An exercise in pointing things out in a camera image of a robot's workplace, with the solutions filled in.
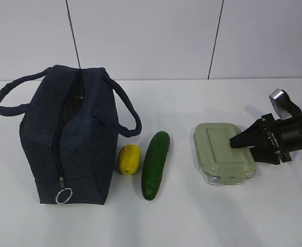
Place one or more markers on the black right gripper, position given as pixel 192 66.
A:
pixel 253 136

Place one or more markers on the yellow toy fruit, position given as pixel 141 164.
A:
pixel 129 159

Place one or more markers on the green lid glass food container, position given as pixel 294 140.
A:
pixel 219 163

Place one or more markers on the green cucumber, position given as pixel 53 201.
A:
pixel 154 163

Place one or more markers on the dark blue lunch bag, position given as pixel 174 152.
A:
pixel 72 119

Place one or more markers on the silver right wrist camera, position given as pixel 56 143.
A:
pixel 281 103

